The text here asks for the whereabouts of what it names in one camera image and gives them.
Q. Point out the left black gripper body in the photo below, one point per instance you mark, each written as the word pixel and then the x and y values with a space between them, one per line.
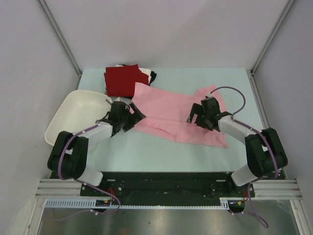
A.
pixel 126 117

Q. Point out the aluminium frame post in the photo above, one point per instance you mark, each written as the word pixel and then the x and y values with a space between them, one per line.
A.
pixel 273 34
pixel 59 35

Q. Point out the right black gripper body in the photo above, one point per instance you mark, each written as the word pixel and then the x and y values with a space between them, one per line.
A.
pixel 201 120

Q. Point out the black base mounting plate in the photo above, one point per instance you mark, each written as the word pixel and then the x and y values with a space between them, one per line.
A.
pixel 176 189

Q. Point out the pink t shirt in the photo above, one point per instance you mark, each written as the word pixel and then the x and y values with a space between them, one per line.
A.
pixel 167 113

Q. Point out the white plastic bin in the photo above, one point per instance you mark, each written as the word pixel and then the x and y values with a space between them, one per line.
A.
pixel 79 110

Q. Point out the folded red t shirt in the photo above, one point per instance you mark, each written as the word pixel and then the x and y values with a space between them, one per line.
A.
pixel 120 81

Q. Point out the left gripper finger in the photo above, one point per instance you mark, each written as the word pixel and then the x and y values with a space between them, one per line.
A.
pixel 128 125
pixel 137 115

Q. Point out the aluminium front rail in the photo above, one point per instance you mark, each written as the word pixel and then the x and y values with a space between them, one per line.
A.
pixel 56 188

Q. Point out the right aluminium side rail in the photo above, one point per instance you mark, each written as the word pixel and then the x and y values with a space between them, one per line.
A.
pixel 272 189

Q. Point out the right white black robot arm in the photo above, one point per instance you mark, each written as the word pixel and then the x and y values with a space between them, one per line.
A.
pixel 264 151

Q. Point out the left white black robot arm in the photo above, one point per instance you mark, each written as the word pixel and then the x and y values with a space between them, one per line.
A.
pixel 69 154

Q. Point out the left aluminium frame post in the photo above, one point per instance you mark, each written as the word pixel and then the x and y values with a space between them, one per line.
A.
pixel 59 35

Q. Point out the right aluminium frame post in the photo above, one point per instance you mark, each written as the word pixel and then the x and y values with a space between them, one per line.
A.
pixel 273 34

